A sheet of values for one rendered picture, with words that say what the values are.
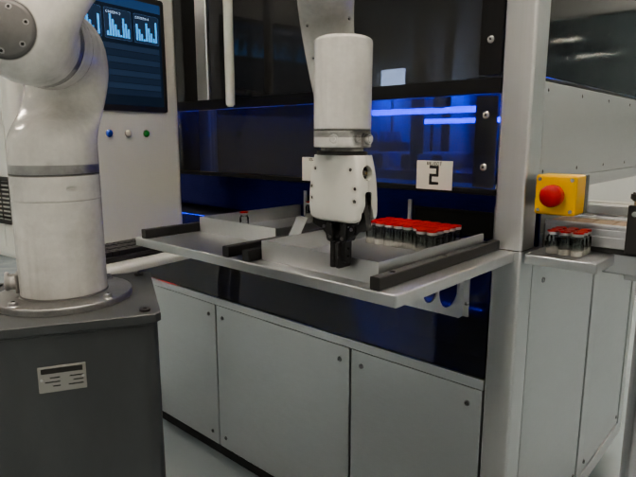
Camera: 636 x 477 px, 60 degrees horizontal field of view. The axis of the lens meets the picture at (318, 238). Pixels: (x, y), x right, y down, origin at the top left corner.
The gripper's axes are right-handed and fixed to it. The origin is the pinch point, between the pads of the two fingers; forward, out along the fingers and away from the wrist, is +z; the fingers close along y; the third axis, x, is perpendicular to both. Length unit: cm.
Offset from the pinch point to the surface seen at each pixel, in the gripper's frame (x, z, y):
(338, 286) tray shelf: 1.2, 4.8, -0.6
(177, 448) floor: -37, 92, 106
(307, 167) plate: -39, -10, 43
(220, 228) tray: -12.8, 2.8, 45.8
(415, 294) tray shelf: -4.0, 5.2, -11.1
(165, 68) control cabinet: -29, -37, 91
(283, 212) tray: -40, 2, 53
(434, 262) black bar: -14.1, 2.5, -8.2
